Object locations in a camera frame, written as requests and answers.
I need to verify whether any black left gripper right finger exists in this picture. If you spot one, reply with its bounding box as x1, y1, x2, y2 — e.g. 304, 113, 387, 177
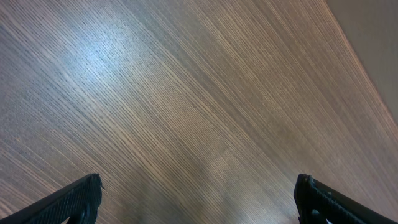
294, 174, 397, 224

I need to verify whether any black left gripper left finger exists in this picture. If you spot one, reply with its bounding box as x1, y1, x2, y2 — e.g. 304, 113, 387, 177
1, 174, 102, 224

